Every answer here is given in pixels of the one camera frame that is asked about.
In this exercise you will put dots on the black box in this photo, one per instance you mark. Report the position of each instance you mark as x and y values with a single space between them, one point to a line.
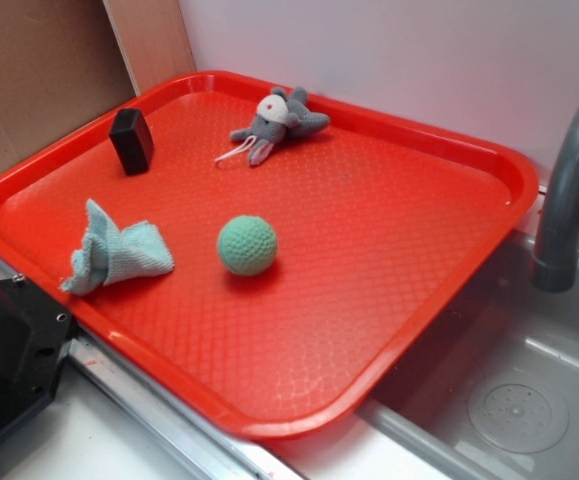
132 140

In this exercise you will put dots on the red plastic tray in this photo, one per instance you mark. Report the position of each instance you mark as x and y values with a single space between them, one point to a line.
379 220

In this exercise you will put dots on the green dimpled ball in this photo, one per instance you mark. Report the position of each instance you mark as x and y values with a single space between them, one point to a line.
247 245

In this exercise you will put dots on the grey plush toy animal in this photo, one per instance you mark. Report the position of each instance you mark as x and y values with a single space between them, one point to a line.
279 116

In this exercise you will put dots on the light blue cloth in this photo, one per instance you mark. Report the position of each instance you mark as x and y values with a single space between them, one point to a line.
109 254

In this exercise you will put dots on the grey sink basin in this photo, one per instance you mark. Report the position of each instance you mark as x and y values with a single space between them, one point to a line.
498 327

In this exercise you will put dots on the grey faucet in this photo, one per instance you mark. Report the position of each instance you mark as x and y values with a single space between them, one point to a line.
555 255

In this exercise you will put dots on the sink drain cover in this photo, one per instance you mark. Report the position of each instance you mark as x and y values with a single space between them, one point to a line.
518 418

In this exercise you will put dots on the brown cardboard panel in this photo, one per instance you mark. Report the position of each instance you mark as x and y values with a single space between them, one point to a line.
60 67

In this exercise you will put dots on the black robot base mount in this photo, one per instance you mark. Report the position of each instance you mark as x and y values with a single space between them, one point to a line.
35 335

